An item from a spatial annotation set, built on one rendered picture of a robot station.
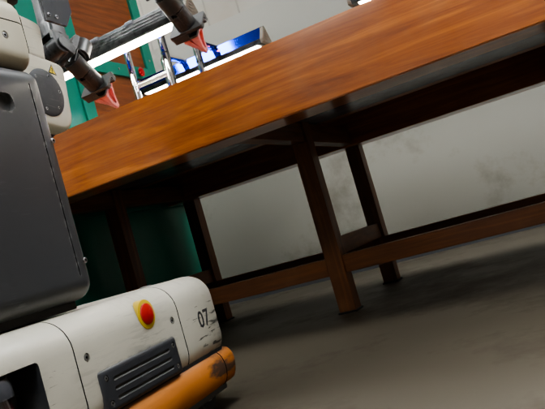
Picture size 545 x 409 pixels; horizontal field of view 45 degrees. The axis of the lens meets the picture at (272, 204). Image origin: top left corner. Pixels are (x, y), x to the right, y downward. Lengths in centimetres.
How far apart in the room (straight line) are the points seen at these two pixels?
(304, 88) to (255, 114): 14
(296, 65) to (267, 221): 226
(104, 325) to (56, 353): 12
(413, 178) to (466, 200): 30
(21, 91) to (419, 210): 271
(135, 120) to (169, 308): 74
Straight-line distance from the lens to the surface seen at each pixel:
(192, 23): 184
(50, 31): 198
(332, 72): 159
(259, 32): 266
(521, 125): 354
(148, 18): 224
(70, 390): 100
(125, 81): 319
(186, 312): 128
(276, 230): 380
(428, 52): 154
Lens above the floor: 30
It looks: 3 degrees up
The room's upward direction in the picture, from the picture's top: 16 degrees counter-clockwise
